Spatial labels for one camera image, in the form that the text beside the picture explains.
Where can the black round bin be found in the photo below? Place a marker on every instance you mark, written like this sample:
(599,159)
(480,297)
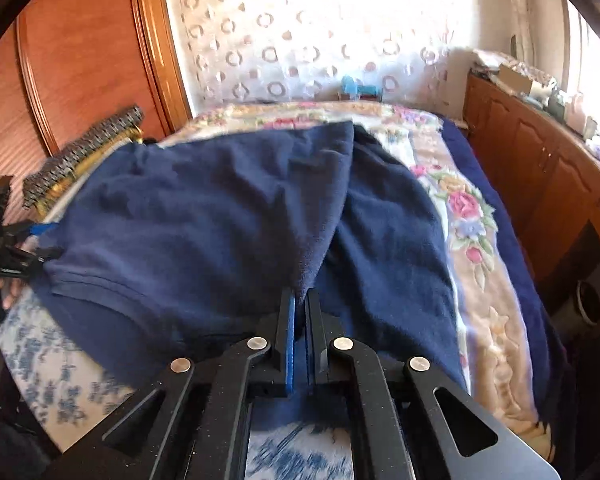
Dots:
(589,302)

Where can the blue floral bed sheet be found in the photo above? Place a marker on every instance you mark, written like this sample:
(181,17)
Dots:
(55,360)

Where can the white plastic jug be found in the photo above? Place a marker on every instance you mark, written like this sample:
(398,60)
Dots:
(576,110)

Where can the wooden slatted wardrobe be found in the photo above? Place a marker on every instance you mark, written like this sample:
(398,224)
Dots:
(80,60)

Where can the long wooden cabinet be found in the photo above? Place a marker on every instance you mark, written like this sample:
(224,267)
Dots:
(530,150)

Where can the pale window curtain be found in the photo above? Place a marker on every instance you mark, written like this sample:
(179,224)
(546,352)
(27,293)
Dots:
(520,0)

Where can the floral quilt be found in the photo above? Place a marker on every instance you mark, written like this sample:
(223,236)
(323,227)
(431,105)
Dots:
(475,240)

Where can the teal plastic bag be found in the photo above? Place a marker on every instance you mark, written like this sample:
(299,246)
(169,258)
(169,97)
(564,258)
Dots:
(357,87)

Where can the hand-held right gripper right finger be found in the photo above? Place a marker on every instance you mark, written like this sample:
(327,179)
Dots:
(310,342)

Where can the circle-patterned sheer curtain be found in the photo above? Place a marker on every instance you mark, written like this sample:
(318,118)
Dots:
(280,35)

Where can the navy printed t-shirt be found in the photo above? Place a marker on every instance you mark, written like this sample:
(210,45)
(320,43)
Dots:
(205,210)

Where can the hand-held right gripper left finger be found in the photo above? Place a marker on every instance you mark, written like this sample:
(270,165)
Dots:
(290,345)

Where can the open cardboard box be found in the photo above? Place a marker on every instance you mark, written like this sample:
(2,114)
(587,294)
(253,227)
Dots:
(515,79)

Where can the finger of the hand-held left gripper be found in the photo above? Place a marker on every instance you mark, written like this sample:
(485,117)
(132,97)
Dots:
(35,260)
(40,230)

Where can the window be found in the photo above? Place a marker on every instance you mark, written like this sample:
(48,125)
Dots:
(595,70)

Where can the person's left hand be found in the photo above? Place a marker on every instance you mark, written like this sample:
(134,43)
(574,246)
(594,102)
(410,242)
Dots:
(14,294)

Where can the folded floral cloth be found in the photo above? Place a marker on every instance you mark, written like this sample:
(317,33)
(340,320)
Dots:
(487,62)

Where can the navy blanket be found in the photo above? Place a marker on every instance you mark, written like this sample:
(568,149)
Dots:
(500,220)

